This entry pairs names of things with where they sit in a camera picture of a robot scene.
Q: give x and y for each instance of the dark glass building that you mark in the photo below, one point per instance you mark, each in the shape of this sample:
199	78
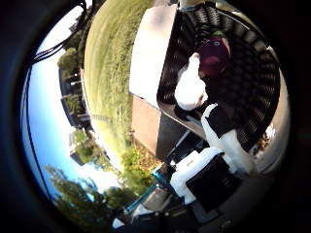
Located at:
73	97

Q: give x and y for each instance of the black plastic lattice basket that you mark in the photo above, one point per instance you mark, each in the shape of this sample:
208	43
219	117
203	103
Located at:
252	81

